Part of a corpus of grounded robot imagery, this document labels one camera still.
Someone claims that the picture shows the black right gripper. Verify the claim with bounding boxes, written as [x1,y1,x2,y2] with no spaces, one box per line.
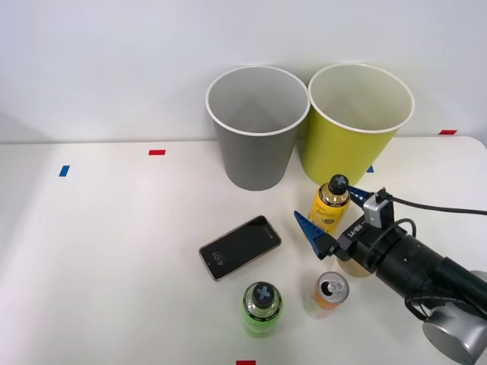
[293,185,384,268]

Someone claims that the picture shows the yellow plastic bottle black cap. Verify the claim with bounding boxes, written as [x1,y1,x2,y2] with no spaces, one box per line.
[308,174,351,235]

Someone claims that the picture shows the white paper cup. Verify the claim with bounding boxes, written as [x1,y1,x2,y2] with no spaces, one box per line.
[332,255,372,280]

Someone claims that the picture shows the yellow-green plastic waste bin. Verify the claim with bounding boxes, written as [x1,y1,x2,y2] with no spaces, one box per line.
[300,63,415,191]

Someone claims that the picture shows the orange and white drink can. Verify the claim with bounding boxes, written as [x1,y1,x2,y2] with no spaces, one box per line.
[304,271,351,320]

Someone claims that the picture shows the grey plastic waste bin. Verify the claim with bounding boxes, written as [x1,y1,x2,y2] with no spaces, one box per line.
[205,65,310,192]

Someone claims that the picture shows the black smartphone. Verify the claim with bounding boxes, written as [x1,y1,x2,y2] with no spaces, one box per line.
[198,214,283,282]

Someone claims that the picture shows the green plastic bottle black cap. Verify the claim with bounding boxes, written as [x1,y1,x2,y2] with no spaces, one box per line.
[242,281,284,339]

